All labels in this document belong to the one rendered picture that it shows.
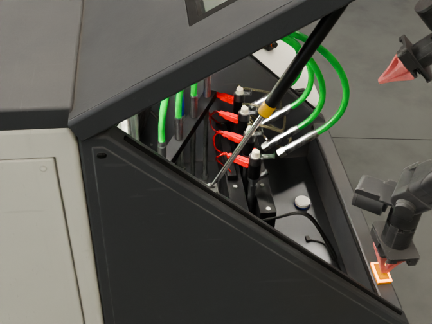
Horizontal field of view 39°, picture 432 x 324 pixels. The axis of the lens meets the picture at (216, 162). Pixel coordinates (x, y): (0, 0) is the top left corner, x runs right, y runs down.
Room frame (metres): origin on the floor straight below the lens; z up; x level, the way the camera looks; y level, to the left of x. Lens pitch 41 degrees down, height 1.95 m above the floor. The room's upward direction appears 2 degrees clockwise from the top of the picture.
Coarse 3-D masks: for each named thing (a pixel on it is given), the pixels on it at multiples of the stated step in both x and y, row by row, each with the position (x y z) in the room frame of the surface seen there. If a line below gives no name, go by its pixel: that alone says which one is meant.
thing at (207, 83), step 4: (296, 52) 1.26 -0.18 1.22; (208, 76) 1.23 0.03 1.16; (204, 80) 1.23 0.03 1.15; (208, 80) 1.23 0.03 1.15; (296, 80) 1.26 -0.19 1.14; (204, 84) 1.23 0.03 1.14; (208, 84) 1.23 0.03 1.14; (292, 84) 1.26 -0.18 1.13; (204, 88) 1.23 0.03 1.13; (208, 88) 1.23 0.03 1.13; (204, 92) 1.23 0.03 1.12; (208, 92) 1.23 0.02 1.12; (204, 96) 1.23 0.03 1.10; (208, 96) 1.23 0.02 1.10; (264, 96) 1.26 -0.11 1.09; (256, 100) 1.26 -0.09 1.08; (260, 100) 1.25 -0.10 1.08; (260, 104) 1.25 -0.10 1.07; (252, 108) 1.25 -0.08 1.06
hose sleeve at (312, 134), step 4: (308, 132) 1.03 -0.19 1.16; (312, 132) 1.03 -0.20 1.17; (316, 132) 1.02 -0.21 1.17; (304, 136) 1.03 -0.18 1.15; (308, 136) 1.02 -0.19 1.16; (312, 136) 1.02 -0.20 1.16; (316, 136) 1.02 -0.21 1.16; (296, 140) 1.02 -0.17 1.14; (300, 140) 1.02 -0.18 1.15; (304, 140) 1.02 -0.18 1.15; (308, 140) 1.02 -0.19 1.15; (288, 144) 1.02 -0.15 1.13; (292, 144) 1.02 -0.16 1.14; (296, 144) 1.02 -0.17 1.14; (300, 144) 1.02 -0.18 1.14; (304, 144) 1.02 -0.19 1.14; (284, 148) 1.02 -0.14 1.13; (288, 148) 1.02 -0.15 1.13; (292, 148) 1.01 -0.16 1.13; (288, 152) 1.01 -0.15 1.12
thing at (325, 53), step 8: (296, 32) 1.02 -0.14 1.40; (304, 40) 1.02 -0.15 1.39; (320, 48) 1.02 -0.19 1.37; (328, 56) 1.02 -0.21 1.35; (336, 64) 1.03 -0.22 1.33; (344, 72) 1.03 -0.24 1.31; (344, 80) 1.03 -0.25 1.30; (344, 88) 1.03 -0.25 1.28; (344, 96) 1.03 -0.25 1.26; (344, 104) 1.03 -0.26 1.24; (160, 112) 0.98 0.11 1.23; (336, 112) 1.04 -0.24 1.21; (160, 120) 0.98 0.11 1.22; (336, 120) 1.03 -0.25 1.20; (160, 128) 0.98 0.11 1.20; (320, 128) 1.03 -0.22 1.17; (328, 128) 1.03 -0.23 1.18; (160, 136) 0.98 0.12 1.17; (160, 144) 0.98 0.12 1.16
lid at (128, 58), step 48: (96, 0) 0.90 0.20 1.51; (144, 0) 0.82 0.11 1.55; (192, 0) 0.76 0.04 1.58; (240, 0) 0.70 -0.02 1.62; (288, 0) 0.65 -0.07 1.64; (336, 0) 0.65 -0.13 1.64; (96, 48) 0.75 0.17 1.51; (144, 48) 0.69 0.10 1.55; (192, 48) 0.64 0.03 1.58; (240, 48) 0.63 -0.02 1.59; (96, 96) 0.63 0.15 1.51; (144, 96) 0.62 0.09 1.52
